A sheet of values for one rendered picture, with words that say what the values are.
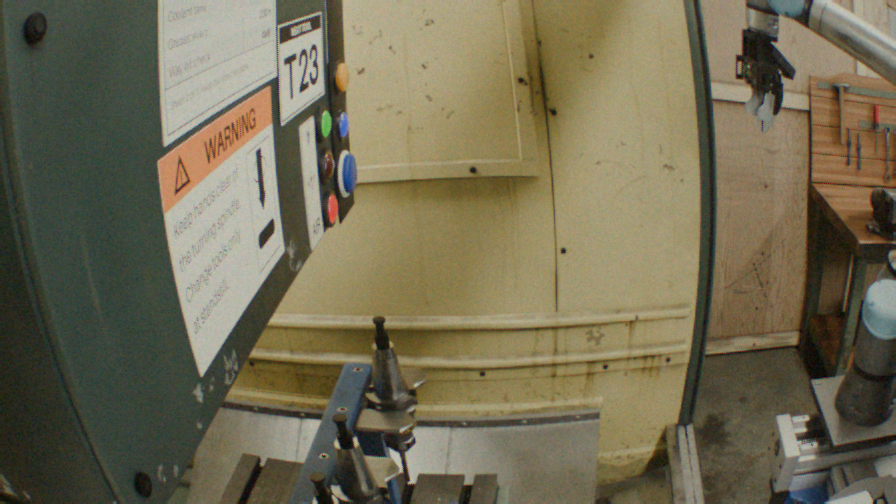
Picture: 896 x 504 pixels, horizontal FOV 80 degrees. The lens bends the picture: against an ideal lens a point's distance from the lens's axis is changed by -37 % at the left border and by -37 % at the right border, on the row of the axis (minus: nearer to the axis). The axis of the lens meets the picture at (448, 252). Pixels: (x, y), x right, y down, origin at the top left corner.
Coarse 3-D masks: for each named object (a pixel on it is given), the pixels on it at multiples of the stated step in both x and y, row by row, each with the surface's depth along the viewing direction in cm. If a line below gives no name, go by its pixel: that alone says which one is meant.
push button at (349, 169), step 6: (348, 156) 60; (348, 162) 59; (354, 162) 61; (342, 168) 59; (348, 168) 59; (354, 168) 61; (342, 174) 59; (348, 174) 59; (354, 174) 61; (342, 180) 59; (348, 180) 59; (354, 180) 61; (348, 186) 60; (354, 186) 61; (348, 192) 60
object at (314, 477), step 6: (312, 474) 64; (318, 474) 64; (312, 480) 63; (318, 480) 63; (324, 480) 64; (318, 486) 64; (324, 486) 64; (318, 492) 64; (324, 492) 64; (330, 492) 64; (318, 498) 64; (324, 498) 64; (330, 498) 64
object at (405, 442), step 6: (384, 438) 100; (390, 438) 99; (396, 438) 98; (402, 438) 99; (408, 438) 99; (414, 438) 100; (390, 444) 99; (396, 444) 99; (402, 444) 99; (408, 444) 99; (414, 444) 100; (396, 450) 99; (402, 450) 99; (408, 450) 101
